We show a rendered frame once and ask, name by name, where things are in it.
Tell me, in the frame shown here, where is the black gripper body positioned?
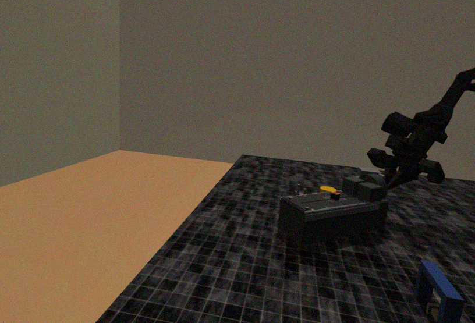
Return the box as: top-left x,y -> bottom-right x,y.
367,140 -> 445,184

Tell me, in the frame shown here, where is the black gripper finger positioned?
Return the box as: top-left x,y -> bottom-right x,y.
381,158 -> 397,185
387,162 -> 419,190

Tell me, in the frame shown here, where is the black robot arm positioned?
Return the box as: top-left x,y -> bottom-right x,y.
381,68 -> 475,159

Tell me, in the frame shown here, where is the yellow short cylinder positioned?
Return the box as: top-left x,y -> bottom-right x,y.
320,186 -> 336,193

